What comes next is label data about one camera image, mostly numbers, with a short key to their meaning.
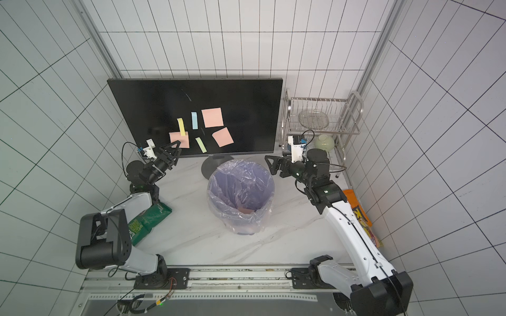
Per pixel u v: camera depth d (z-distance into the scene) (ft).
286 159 2.00
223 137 2.71
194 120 2.45
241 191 2.82
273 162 2.04
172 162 2.40
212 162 3.58
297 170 2.03
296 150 2.00
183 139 2.64
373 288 1.19
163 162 2.40
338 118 3.22
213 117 2.49
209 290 2.34
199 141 2.73
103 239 1.47
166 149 2.38
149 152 2.44
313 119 3.04
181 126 2.50
